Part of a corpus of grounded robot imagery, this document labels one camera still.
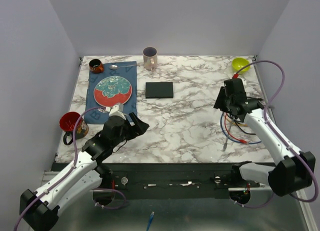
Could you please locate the yellow ethernet cable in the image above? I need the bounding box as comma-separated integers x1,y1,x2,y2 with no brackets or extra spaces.
232,119,249,128

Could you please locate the black ethernet cable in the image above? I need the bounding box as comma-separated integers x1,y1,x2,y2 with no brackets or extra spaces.
226,113,257,136

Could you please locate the red ethernet cable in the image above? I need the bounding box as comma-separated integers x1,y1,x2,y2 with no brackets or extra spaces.
224,113,249,145

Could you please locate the black network switch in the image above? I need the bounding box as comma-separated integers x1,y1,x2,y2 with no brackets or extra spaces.
145,81,174,99

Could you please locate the grey ethernet cable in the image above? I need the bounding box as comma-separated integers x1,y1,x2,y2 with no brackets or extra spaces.
222,103,275,152

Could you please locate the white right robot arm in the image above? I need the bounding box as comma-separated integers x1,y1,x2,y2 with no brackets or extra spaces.
214,78,316,197

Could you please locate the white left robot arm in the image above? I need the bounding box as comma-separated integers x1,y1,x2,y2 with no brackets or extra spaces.
18,111,150,231

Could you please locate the red and teal plate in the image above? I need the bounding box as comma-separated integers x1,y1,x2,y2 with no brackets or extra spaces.
93,76,133,107

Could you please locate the lime green bowl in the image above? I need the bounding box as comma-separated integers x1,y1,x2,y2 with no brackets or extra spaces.
231,57,250,73

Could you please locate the red black patterned mug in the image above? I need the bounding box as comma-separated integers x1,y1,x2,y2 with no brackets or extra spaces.
59,111,89,146

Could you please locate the black mounting base bar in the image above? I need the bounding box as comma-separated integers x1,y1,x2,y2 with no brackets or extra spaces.
98,163,260,200

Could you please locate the blue placemat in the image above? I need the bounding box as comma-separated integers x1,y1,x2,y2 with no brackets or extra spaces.
84,61,138,125

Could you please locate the metal spoon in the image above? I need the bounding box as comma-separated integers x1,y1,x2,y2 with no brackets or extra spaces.
108,64,137,70

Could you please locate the small brown orange cup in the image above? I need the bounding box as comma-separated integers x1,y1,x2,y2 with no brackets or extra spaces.
89,58,104,74

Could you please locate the pink ceramic mug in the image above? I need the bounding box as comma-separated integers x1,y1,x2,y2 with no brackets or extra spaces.
142,46,158,71

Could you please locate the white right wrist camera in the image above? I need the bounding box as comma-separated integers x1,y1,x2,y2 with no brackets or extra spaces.
241,78,247,87

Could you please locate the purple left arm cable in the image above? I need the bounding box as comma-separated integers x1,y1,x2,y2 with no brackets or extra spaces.
13,105,128,231

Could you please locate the blue cable on floor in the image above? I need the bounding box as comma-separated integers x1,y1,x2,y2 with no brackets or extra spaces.
145,211,155,231

